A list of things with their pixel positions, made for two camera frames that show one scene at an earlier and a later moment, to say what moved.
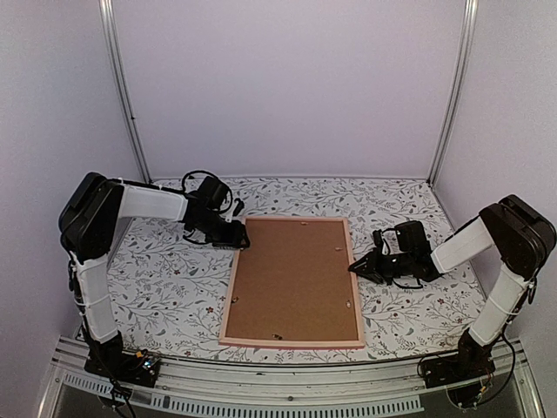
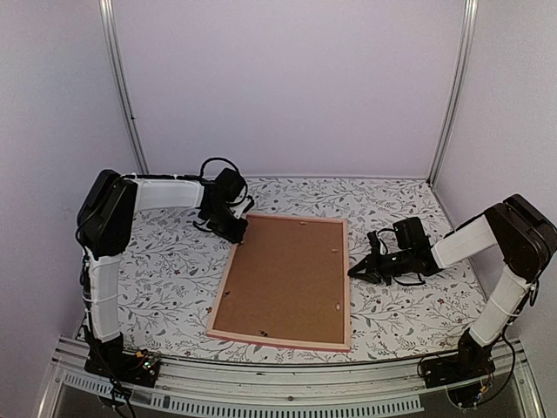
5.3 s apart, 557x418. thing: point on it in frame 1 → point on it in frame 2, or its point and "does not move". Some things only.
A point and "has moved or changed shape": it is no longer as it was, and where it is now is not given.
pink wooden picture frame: x=359 y=343 has moved or changed shape
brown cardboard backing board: x=292 y=281 does not move
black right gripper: x=372 y=270 does not move
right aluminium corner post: x=459 y=83 does not move
